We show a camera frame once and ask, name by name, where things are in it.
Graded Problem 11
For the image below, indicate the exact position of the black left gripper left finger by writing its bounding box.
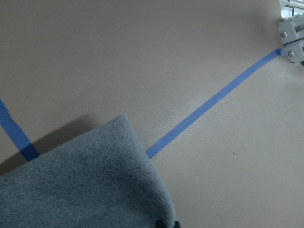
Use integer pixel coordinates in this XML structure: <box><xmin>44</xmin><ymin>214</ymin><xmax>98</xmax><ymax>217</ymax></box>
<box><xmin>155</xmin><ymin>220</ymin><xmax>165</xmax><ymax>228</ymax></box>

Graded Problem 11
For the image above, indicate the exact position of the pink and grey towel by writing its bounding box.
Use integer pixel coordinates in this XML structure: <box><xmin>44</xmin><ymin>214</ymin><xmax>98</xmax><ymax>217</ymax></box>
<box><xmin>0</xmin><ymin>116</ymin><xmax>175</xmax><ymax>228</ymax></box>

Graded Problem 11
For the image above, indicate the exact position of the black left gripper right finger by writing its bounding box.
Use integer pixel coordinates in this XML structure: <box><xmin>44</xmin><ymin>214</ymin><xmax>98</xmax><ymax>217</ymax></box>
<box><xmin>173</xmin><ymin>221</ymin><xmax>181</xmax><ymax>228</ymax></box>

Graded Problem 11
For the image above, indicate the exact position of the aluminium frame post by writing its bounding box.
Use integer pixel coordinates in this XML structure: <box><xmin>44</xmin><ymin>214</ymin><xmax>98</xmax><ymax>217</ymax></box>
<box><xmin>277</xmin><ymin>0</ymin><xmax>304</xmax><ymax>66</ymax></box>

